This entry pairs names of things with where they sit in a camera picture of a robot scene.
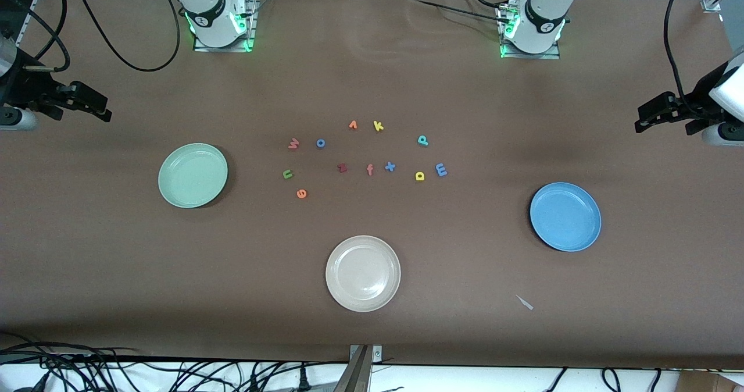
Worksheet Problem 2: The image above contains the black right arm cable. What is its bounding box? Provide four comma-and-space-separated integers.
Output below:
0, 0, 71, 73

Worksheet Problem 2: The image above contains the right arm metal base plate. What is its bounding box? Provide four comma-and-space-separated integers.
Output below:
193, 0, 257, 54

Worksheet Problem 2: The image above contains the brown cardboard box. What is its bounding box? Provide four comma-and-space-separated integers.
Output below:
676, 370, 744, 392

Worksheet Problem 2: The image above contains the black looping cable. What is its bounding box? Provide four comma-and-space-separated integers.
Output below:
70, 0, 181, 73

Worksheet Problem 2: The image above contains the blue plate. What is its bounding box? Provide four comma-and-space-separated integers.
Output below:
530, 182, 602, 252

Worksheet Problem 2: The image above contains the black table cable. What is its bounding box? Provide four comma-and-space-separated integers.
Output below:
407, 0, 509, 22

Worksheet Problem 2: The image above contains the aluminium table edge bracket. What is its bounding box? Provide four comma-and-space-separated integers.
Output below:
348, 344, 383, 392

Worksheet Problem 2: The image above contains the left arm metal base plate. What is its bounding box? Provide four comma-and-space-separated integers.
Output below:
498, 5, 562, 60

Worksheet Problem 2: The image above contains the green plate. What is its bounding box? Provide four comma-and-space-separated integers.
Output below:
158, 142, 228, 209

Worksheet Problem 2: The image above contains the beige plate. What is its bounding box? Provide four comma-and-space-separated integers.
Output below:
325, 236, 402, 313

